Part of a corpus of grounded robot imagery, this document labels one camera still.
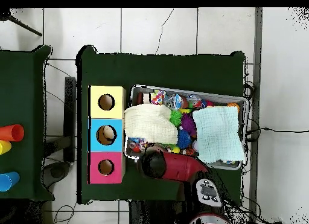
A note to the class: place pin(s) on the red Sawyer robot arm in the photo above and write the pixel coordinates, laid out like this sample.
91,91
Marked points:
178,166

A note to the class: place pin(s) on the wooden box with three holes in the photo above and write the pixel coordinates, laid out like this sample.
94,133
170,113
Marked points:
96,113

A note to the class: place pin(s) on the shallow mesh bin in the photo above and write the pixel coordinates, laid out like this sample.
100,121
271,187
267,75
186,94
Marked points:
231,164

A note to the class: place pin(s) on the cream waffle cloth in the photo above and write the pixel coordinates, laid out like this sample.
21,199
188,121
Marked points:
149,122

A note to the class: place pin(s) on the green spiky ball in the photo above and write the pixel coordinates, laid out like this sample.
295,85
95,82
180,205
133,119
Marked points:
175,117

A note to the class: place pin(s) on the colourful polka dot paper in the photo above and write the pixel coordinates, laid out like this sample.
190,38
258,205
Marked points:
158,97

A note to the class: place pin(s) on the clear packet with blue print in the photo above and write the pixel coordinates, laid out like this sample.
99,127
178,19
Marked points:
175,101

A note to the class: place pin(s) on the purple spiky ball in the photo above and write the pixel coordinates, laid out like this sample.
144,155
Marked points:
188,123

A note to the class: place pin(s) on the blue spiky ball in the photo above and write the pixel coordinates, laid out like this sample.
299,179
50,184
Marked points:
184,139

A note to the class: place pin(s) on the yellow ball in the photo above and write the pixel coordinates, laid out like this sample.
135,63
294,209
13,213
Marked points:
176,149

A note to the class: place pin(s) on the tiger plush toy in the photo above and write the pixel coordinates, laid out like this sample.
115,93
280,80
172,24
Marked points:
189,151

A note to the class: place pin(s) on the dark green tablecloth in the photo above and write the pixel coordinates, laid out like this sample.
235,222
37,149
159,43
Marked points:
157,69
21,88

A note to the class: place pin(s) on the mint waffle cloth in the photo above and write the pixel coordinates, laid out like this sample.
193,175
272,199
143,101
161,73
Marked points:
217,134

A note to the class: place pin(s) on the black stand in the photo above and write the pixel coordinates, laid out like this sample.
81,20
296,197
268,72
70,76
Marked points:
70,117

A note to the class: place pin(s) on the orange plastic cup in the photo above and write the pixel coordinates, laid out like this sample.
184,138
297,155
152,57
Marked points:
12,132

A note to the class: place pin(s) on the yellow plastic cup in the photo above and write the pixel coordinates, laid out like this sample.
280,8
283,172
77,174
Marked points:
4,146

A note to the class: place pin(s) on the blue plastic cup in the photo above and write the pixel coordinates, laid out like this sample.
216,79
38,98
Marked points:
8,181

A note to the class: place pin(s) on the black tripod leg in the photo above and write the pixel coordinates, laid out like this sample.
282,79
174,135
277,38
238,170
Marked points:
24,27

